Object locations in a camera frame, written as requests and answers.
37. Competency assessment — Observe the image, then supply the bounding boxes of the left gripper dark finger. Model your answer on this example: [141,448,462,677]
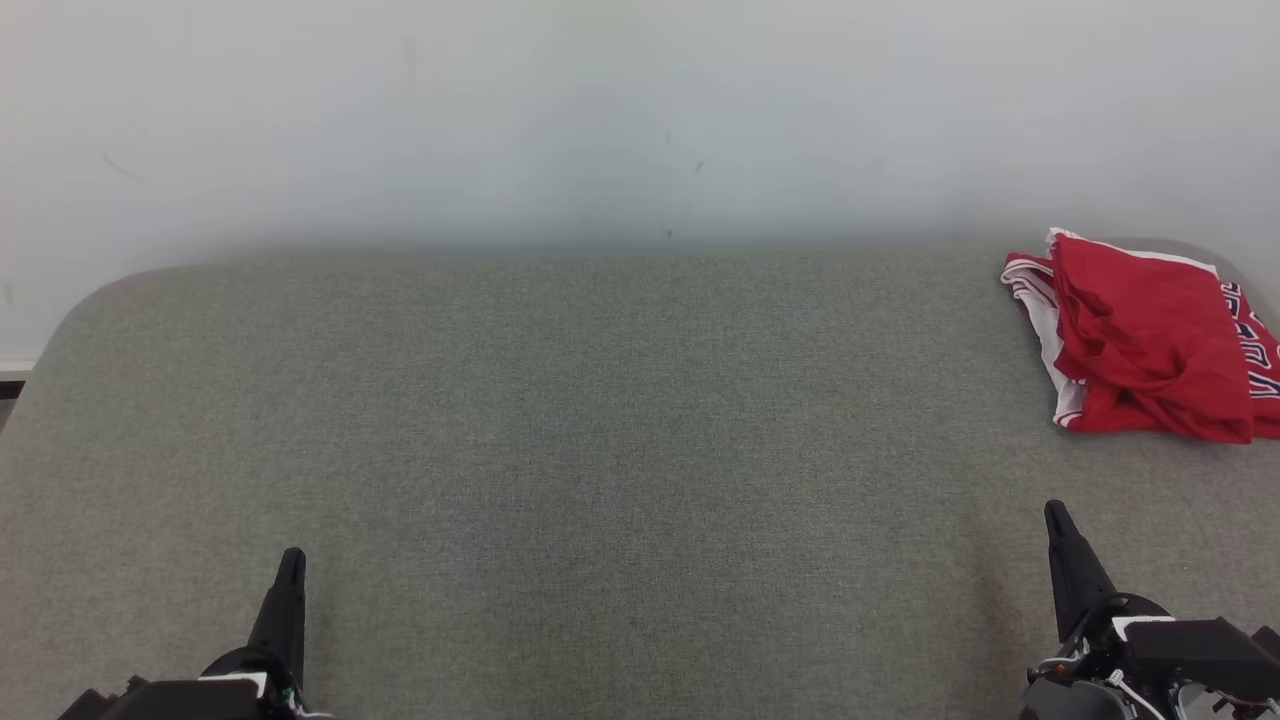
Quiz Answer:
[248,547,308,691]

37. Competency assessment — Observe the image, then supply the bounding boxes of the grey fabric sofa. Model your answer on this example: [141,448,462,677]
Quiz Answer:
[0,238,1280,720]

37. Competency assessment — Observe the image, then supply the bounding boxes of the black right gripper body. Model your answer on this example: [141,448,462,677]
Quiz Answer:
[1020,595,1171,720]

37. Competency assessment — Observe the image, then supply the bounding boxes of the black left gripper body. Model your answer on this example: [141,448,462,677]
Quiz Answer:
[195,648,336,720]

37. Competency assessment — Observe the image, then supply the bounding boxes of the red Bulls basketball jersey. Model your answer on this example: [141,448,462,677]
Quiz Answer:
[1000,250,1280,441]

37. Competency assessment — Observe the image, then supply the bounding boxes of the red white basketball shorts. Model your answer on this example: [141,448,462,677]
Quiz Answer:
[1048,228,1257,444]

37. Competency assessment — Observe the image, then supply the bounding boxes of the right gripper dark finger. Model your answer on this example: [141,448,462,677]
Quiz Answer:
[1043,500,1119,641]

